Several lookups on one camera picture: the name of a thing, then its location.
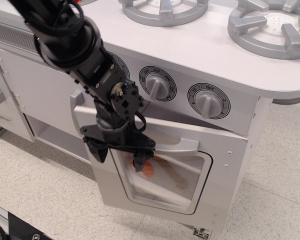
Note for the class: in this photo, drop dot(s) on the grey middle door handle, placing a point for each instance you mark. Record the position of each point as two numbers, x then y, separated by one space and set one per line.
76 99

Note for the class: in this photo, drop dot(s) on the white left cabinet door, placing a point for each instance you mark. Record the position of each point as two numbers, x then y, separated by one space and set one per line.
11 117

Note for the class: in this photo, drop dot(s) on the grey oven door handle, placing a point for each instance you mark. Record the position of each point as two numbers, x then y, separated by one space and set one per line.
184 148

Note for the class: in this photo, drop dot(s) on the grey middle control knob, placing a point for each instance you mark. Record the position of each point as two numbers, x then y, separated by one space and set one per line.
157 83

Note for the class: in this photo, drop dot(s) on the white toy kitchen body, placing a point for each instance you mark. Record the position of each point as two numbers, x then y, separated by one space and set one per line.
50 182

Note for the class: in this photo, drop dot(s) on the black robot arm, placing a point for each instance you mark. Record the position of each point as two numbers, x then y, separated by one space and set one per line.
69 42

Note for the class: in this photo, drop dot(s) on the orange salmon sushi toy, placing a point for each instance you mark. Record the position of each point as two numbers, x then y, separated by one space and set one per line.
147 172

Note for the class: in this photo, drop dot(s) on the grey right stove burner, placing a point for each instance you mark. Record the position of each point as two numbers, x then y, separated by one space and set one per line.
269 28

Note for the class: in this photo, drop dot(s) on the white oven door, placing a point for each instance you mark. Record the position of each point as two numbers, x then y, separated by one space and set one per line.
192 178

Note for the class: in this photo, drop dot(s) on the white cabinet door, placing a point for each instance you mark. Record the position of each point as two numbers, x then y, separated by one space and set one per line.
42 92
11 117

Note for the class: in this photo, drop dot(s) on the white middle cabinet door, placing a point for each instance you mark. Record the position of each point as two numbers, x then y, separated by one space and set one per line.
42 92

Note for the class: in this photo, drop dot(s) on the wooden spoon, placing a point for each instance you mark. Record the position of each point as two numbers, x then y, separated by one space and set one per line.
166 173

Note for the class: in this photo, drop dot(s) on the grey control knob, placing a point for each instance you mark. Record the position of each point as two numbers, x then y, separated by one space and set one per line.
121 63
157 83
209 101

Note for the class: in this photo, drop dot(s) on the grey right control knob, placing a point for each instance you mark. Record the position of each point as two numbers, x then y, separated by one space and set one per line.
209 101

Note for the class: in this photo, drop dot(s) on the grey left control knob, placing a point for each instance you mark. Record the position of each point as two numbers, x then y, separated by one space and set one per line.
121 63

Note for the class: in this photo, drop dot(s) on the grey left stove burner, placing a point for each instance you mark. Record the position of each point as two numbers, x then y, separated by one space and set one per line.
164 13

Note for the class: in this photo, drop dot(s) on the grey stove burner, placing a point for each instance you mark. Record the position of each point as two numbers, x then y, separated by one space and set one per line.
269 28
164 13

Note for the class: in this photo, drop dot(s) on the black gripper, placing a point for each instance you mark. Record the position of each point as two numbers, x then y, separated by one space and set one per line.
125 139

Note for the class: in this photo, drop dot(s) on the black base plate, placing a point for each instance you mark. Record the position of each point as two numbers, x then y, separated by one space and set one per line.
18 229

